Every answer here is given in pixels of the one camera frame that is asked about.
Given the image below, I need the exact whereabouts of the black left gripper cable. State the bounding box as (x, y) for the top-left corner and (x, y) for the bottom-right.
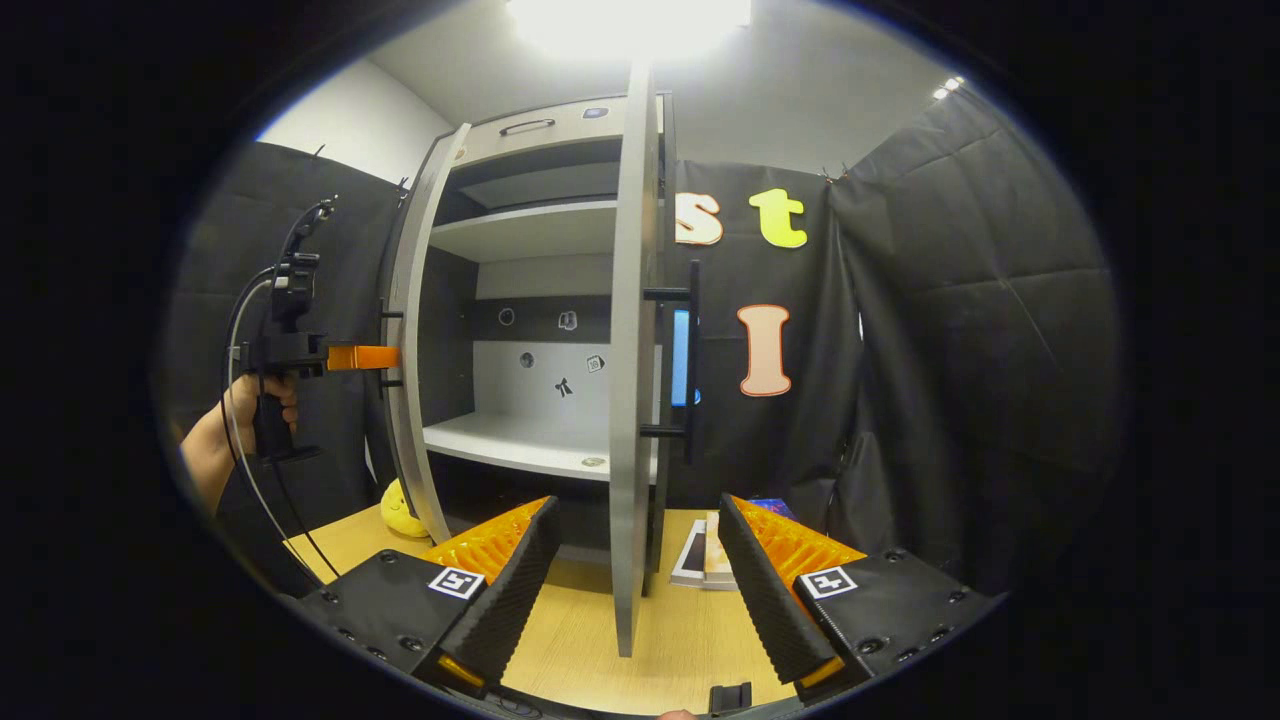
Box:
(220, 265), (346, 583)

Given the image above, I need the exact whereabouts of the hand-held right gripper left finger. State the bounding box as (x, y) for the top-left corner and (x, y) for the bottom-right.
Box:
(298, 495), (563, 693)

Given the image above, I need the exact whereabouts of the large ceiling light panel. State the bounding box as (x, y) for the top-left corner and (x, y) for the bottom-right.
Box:
(505, 0), (753, 63)

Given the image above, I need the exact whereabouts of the grey cabinet door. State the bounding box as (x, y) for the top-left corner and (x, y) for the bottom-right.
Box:
(378, 122), (473, 546)
(608, 60), (703, 659)

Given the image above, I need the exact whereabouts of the white cover book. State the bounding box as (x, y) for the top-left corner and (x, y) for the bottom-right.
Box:
(670, 518), (711, 589)

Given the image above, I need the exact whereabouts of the black backdrop cloth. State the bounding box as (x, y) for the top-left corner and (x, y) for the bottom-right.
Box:
(160, 88), (1123, 601)

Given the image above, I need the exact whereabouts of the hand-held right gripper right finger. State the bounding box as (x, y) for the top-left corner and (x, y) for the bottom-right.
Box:
(717, 493), (1006, 706)

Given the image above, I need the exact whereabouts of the yellow plush toy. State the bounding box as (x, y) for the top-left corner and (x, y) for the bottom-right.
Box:
(380, 478), (433, 541)

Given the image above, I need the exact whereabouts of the grey double-door shoe cabinet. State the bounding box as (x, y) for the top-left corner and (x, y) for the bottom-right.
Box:
(378, 92), (681, 601)

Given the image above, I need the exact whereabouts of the cream cover book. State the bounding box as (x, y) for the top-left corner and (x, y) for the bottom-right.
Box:
(703, 512), (741, 591)

